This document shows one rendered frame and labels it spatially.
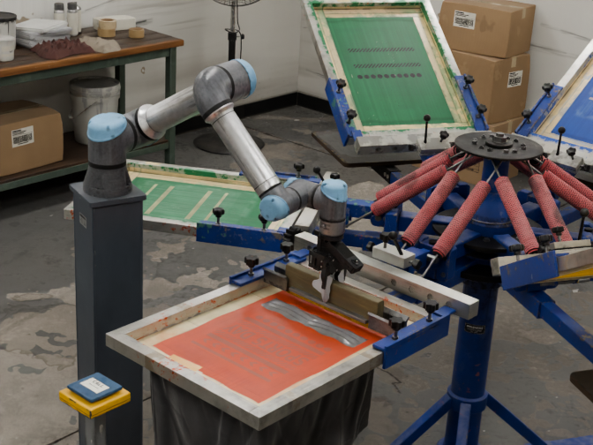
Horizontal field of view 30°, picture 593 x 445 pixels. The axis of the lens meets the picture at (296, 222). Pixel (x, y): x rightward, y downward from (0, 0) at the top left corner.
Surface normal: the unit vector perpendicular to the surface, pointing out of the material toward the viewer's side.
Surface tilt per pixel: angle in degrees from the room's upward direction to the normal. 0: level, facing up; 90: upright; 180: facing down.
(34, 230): 0
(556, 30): 90
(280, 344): 0
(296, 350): 0
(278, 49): 90
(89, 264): 90
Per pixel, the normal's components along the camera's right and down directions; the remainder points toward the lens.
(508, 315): 0.05, -0.93
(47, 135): 0.77, 0.26
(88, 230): -0.86, 0.15
